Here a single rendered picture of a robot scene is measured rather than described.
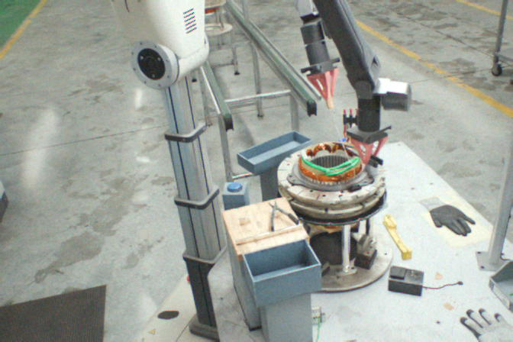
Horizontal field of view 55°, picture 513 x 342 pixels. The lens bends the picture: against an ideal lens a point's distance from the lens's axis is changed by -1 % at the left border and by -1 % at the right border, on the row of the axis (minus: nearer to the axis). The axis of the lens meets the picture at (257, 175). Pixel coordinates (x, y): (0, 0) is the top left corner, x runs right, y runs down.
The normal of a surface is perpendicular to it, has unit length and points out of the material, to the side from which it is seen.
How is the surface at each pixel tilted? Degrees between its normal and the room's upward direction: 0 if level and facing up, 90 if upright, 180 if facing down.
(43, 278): 0
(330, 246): 0
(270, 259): 90
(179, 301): 0
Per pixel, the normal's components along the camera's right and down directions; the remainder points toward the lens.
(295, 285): 0.27, 0.48
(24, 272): -0.09, -0.85
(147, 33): -0.36, 0.76
